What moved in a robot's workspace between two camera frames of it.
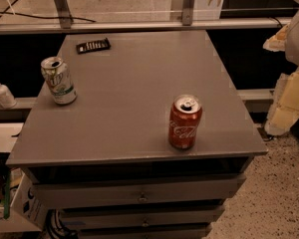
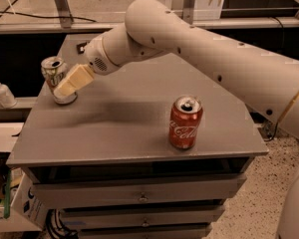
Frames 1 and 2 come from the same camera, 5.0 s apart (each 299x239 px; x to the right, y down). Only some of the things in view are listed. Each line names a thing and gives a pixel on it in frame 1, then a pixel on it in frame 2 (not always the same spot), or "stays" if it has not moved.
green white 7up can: [59, 80] stays
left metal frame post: [63, 7] stays
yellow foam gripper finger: [290, 102] to [106, 53]
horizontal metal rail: [34, 26] stays
